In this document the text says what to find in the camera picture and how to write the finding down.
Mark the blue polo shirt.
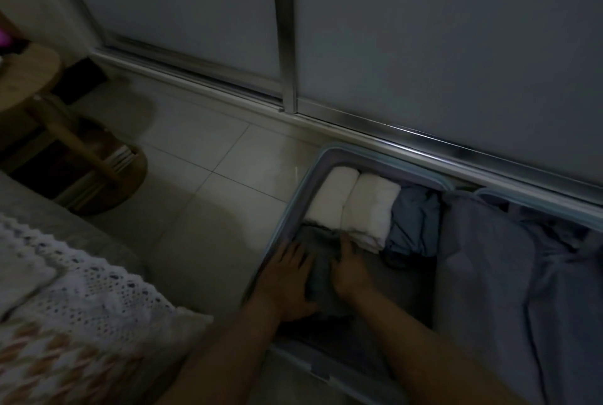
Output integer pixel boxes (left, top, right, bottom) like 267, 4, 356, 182
381, 185, 445, 266

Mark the person's left hand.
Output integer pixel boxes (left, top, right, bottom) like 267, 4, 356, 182
253, 238, 322, 324

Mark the wooden bedside tray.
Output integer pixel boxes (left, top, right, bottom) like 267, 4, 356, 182
0, 42, 130, 186

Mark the grey sliding door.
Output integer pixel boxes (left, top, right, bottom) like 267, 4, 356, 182
47, 0, 603, 205

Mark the grey-blue suitcase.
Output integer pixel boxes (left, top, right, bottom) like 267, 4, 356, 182
242, 142, 603, 405

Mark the white T-shirt with letter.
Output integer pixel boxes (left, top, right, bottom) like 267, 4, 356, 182
302, 166, 362, 232

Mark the person's right forearm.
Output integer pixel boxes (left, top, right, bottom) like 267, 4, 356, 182
353, 287, 526, 405

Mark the person's left forearm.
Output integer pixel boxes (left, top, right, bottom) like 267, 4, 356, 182
155, 304, 312, 405

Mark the person's right hand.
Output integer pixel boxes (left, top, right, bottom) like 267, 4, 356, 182
329, 233, 376, 306

